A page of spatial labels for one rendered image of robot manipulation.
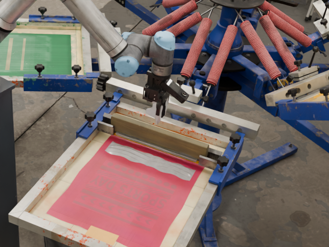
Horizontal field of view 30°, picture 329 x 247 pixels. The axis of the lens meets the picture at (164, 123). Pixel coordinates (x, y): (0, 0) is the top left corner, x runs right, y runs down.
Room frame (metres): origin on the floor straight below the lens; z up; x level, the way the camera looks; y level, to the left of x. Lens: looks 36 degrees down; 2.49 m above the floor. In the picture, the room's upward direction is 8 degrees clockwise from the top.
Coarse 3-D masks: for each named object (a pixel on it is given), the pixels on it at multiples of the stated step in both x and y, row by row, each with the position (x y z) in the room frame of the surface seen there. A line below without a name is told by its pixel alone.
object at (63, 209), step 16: (128, 144) 1.93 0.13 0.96; (96, 160) 1.81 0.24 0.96; (112, 160) 1.82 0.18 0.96; (128, 160) 1.83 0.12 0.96; (80, 176) 1.70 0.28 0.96; (64, 192) 1.61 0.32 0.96; (64, 208) 1.53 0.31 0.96; (80, 208) 1.54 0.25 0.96; (80, 224) 1.46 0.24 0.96; (96, 224) 1.47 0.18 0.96
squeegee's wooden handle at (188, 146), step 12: (120, 120) 1.95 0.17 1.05; (132, 120) 1.95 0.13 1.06; (120, 132) 1.95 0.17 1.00; (132, 132) 1.93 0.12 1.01; (144, 132) 1.92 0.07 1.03; (156, 132) 1.90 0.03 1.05; (168, 132) 1.90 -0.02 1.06; (156, 144) 1.90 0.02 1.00; (168, 144) 1.89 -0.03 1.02; (180, 144) 1.87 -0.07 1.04; (192, 144) 1.86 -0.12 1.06; (204, 144) 1.86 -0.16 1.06; (192, 156) 1.85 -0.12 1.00
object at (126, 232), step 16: (176, 160) 1.87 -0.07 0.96; (160, 176) 1.76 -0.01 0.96; (176, 176) 1.77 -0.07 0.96; (192, 176) 1.79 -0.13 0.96; (176, 192) 1.69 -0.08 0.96; (176, 208) 1.60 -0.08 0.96; (112, 224) 1.48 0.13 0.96; (128, 224) 1.49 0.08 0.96; (160, 224) 1.51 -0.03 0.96; (128, 240) 1.42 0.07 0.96; (144, 240) 1.43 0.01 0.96; (160, 240) 1.44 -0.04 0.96
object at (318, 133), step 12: (228, 72) 2.64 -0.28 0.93; (240, 84) 2.57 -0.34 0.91; (252, 84) 2.55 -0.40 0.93; (252, 96) 2.50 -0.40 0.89; (264, 108) 2.44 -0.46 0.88; (276, 108) 2.39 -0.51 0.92; (288, 120) 2.34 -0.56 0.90; (300, 120) 2.31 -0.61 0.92; (300, 132) 2.28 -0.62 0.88; (312, 132) 2.23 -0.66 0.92; (324, 132) 2.24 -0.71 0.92; (324, 144) 2.18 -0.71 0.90
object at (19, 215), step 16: (112, 112) 2.10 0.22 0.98; (128, 112) 2.12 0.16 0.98; (144, 112) 2.12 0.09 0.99; (96, 128) 1.96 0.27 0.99; (176, 128) 2.05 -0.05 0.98; (192, 128) 2.05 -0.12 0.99; (80, 144) 1.85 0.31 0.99; (224, 144) 1.99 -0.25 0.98; (64, 160) 1.74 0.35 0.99; (48, 176) 1.64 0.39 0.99; (32, 192) 1.55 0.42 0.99; (208, 192) 1.67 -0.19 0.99; (16, 208) 1.46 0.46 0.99; (32, 208) 1.51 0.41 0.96; (208, 208) 1.62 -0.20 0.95; (16, 224) 1.42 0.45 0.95; (32, 224) 1.41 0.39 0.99; (48, 224) 1.41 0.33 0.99; (192, 224) 1.50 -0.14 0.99; (64, 240) 1.37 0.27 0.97; (80, 240) 1.36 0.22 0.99; (96, 240) 1.37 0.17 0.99
